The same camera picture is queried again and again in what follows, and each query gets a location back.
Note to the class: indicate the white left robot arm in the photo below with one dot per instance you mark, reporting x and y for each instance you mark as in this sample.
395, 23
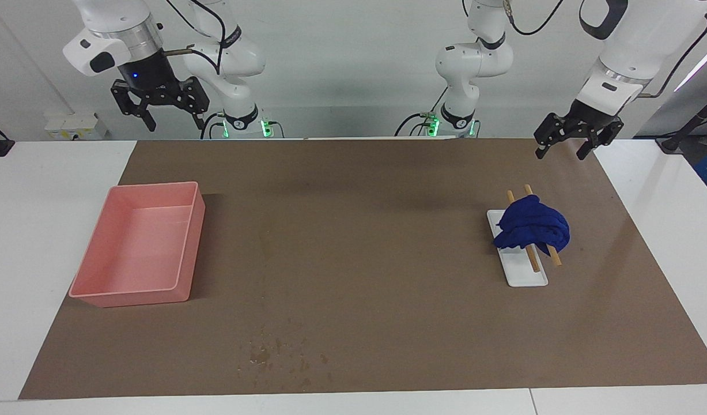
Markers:
474, 60

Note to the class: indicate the white power strip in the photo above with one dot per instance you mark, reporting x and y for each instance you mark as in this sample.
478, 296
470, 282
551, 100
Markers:
71, 124

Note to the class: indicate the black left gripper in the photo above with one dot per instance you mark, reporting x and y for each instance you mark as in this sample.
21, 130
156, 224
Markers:
592, 115

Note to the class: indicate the brown table mat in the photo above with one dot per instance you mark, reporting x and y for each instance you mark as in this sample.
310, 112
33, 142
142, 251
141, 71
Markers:
359, 259

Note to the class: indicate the black stand pole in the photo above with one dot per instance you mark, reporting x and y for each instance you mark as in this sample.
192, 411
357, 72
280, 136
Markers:
690, 124

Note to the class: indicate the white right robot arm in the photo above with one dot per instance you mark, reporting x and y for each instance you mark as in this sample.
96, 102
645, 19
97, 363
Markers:
226, 63

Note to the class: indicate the wooden towel rack rod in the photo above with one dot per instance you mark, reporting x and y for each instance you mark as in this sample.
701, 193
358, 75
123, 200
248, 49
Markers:
533, 262
555, 259

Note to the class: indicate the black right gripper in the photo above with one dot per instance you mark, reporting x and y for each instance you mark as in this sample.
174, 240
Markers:
148, 78

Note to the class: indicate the white towel rack base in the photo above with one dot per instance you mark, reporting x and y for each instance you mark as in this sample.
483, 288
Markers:
523, 274

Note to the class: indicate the pink plastic bin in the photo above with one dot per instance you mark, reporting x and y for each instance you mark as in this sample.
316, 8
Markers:
134, 248

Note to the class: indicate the blue towel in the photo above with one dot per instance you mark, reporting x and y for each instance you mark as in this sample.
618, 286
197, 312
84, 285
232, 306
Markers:
532, 225

